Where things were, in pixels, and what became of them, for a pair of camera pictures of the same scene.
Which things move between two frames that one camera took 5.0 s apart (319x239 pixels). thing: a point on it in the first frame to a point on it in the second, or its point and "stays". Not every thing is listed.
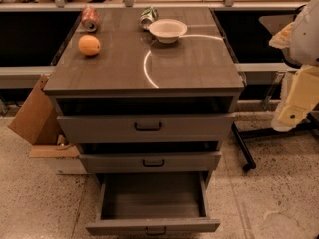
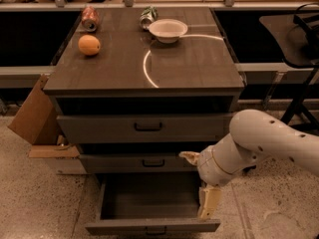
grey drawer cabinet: x=154 y=103 stays
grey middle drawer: x=152 y=162 stays
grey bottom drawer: x=153 y=203 stays
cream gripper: x=306 y=40 to x=208 y=165
